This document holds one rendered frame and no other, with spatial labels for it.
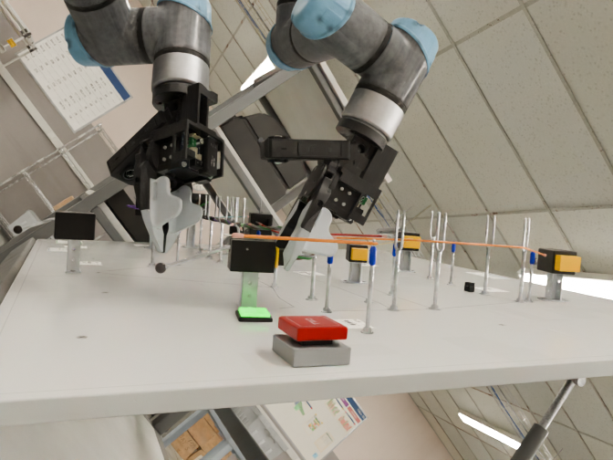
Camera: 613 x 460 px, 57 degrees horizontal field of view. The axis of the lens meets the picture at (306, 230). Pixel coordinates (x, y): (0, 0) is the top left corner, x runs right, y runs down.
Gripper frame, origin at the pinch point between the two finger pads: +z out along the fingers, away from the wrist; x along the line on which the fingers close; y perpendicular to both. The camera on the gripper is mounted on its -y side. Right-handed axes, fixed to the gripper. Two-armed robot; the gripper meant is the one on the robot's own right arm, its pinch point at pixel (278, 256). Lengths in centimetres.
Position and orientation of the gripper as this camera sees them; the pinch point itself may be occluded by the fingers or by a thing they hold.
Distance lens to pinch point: 73.6
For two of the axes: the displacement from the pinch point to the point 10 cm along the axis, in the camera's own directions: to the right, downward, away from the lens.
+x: -2.2, -0.7, 9.7
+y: 8.5, 4.7, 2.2
